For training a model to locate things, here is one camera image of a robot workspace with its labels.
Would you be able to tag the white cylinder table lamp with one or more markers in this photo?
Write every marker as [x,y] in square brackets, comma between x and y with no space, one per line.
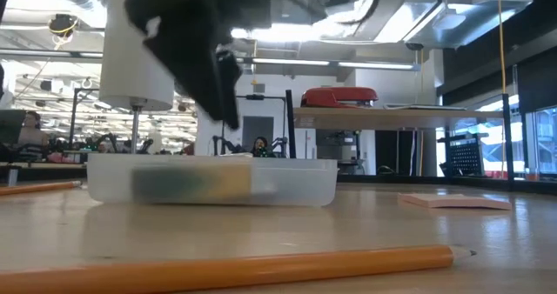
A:
[130,68]

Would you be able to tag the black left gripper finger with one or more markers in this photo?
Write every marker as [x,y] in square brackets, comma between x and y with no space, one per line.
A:
[230,89]
[196,81]

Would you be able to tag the black monitor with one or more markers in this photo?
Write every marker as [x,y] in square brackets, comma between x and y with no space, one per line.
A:
[11,126]

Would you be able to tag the orange pencil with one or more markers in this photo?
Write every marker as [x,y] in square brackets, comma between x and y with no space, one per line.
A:
[39,188]
[261,268]

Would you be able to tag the red stapler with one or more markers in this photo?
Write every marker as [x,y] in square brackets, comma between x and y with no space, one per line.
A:
[339,97]

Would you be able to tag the pink sticky note pad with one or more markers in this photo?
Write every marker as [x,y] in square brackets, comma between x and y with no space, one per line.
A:
[452,202]

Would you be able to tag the black ceiling device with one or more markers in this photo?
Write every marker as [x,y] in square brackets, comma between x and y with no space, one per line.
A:
[63,24]

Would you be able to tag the black pegboard stand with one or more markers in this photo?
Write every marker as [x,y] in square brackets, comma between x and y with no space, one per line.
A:
[467,157]

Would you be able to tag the long ceiling light tube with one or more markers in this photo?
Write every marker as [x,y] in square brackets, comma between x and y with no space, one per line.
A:
[304,62]

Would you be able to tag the clear plastic pencil box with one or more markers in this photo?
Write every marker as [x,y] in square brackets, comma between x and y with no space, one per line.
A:
[296,185]

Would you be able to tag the grey door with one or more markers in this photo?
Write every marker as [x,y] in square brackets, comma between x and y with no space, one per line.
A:
[257,128]

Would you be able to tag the person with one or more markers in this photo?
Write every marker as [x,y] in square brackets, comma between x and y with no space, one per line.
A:
[261,144]
[32,133]

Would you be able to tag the grey cabinet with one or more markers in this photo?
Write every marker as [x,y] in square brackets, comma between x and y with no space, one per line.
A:
[344,150]

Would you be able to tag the black background metal frame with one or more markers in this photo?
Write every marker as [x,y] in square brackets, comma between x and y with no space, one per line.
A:
[254,97]

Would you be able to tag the wooden shelf with black legs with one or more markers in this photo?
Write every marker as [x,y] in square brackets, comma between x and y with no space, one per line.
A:
[391,119]

